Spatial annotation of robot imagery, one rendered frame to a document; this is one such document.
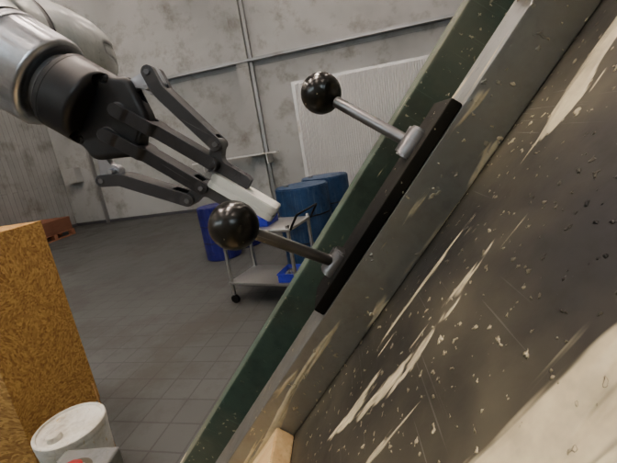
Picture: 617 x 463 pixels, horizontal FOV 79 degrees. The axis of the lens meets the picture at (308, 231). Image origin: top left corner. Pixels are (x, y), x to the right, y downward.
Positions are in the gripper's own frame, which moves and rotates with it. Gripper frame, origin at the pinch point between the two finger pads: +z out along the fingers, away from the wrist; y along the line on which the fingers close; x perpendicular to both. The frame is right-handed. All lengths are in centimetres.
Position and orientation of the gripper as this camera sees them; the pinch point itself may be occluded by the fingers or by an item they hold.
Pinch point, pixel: (245, 195)
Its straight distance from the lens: 37.9
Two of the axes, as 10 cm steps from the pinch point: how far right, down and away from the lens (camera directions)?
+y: -5.0, 8.3, 2.5
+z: 8.6, 5.0, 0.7
